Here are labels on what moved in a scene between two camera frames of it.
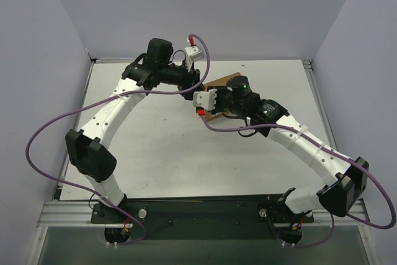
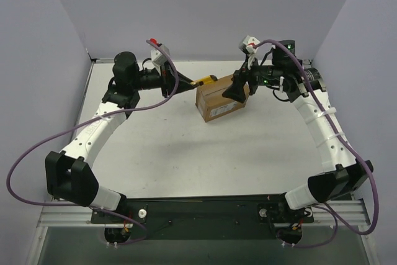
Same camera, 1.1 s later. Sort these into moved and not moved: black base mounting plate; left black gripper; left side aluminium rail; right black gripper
Moved: left black gripper; right black gripper
Not moved: black base mounting plate; left side aluminium rail
